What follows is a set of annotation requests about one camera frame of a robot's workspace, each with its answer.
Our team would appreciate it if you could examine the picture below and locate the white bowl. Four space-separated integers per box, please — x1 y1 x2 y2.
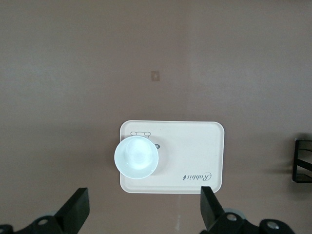
114 136 160 180

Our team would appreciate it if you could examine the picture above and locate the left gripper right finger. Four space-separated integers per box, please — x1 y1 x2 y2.
200 186 247 234

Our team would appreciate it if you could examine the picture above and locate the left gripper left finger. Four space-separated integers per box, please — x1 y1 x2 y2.
30 187 90 234

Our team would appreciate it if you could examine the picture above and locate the beige rabbit print tray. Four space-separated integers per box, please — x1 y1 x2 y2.
119 119 225 195

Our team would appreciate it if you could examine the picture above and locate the black wire cup rack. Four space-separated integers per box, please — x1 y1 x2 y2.
292 133 312 184

